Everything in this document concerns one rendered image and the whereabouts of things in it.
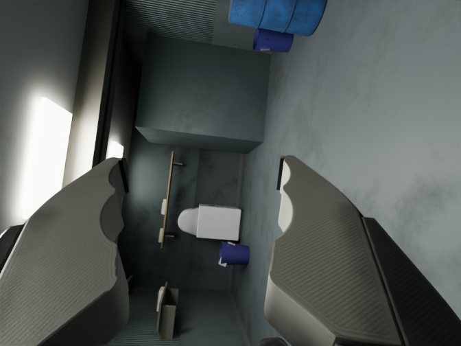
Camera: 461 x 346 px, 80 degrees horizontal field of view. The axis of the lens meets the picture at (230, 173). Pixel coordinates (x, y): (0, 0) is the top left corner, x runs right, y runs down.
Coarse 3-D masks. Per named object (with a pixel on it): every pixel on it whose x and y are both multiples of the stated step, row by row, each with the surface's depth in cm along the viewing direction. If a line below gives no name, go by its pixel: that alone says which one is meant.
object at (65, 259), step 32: (64, 192) 9; (96, 192) 9; (32, 224) 8; (64, 224) 8; (96, 224) 8; (32, 256) 7; (64, 256) 7; (96, 256) 7; (0, 288) 6; (32, 288) 6; (64, 288) 6; (96, 288) 6; (0, 320) 5; (32, 320) 5; (64, 320) 6; (96, 320) 6
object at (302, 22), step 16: (240, 0) 276; (256, 0) 277; (272, 0) 277; (288, 0) 277; (304, 0) 278; (320, 0) 279; (240, 16) 292; (256, 16) 290; (272, 16) 289; (288, 16) 288; (304, 16) 288; (320, 16) 288; (288, 32) 314; (304, 32) 308
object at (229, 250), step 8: (224, 248) 502; (232, 248) 506; (240, 248) 510; (248, 248) 516; (224, 256) 497; (232, 256) 499; (240, 256) 503; (248, 256) 506; (224, 264) 500; (232, 264) 509; (240, 264) 515
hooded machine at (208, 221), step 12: (204, 204) 644; (180, 216) 596; (192, 216) 598; (204, 216) 598; (216, 216) 601; (228, 216) 604; (240, 216) 607; (180, 228) 596; (192, 228) 598; (204, 228) 597; (216, 228) 600; (228, 228) 603; (240, 228) 611
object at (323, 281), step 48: (288, 192) 9; (336, 192) 9; (288, 240) 7; (336, 240) 7; (288, 288) 6; (336, 288) 6; (384, 288) 6; (288, 336) 7; (336, 336) 5; (384, 336) 5
